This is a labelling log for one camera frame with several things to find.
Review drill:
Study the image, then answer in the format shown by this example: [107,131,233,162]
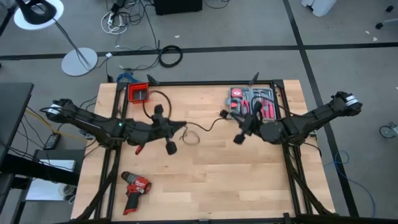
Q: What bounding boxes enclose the black cord with power adapter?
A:
[181,109,230,146]

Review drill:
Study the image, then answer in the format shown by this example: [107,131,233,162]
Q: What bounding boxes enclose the black box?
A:
[154,0,203,16]

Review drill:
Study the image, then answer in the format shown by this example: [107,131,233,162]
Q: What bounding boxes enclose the black right arm cable loop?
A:
[250,95,299,121]

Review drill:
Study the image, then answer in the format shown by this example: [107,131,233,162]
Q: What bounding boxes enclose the red plastic bin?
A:
[127,82,150,104]

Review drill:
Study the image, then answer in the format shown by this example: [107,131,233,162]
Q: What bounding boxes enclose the black side table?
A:
[0,148,86,224]

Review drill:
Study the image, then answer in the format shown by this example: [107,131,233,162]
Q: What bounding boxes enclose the white power strip with cables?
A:
[101,11,129,35]

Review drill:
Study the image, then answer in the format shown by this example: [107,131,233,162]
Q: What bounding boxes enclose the red-handled hammer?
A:
[253,88,265,119]

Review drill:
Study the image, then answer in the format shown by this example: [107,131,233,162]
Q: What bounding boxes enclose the red cordless drill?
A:
[121,170,153,216]

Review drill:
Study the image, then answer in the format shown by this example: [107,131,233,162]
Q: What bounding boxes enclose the white panel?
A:
[25,159,77,202]

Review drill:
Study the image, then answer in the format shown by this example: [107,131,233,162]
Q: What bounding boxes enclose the grey tool case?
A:
[226,86,277,121]

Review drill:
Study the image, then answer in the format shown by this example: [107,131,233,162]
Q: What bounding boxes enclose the floor lamp with round base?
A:
[13,0,99,77]

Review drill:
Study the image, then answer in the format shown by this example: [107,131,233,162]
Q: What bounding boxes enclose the office chair base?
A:
[375,4,398,30]

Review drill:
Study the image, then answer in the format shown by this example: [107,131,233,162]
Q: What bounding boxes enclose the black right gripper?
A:
[230,101,264,145]

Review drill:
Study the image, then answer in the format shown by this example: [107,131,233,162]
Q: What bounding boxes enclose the long blue floor cable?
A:
[323,150,377,218]

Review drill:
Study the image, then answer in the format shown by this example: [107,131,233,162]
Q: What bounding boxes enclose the bundled blue cable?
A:
[116,72,141,84]

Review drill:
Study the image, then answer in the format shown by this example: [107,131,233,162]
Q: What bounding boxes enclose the black cable tangle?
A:
[104,0,161,50]

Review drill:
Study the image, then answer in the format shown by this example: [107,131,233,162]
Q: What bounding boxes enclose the coiled black floor cable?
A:
[158,45,183,68]

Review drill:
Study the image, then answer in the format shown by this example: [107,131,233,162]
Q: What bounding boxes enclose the red-handled pliers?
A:
[239,91,251,115]

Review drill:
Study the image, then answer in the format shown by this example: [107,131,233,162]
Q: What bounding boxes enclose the black power brick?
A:
[43,132,62,151]

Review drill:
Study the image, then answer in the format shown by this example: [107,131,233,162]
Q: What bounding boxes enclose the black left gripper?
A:
[150,104,187,156]

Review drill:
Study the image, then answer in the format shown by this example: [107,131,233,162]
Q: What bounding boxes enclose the black desk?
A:
[0,82,34,162]

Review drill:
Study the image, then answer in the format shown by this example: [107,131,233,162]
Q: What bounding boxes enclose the white plastic object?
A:
[301,0,338,17]

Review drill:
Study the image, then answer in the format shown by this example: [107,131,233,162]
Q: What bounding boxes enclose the black aluminium table frame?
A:
[73,72,398,224]

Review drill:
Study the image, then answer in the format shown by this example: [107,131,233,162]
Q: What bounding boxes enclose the grey caster wheel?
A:
[379,123,398,139]

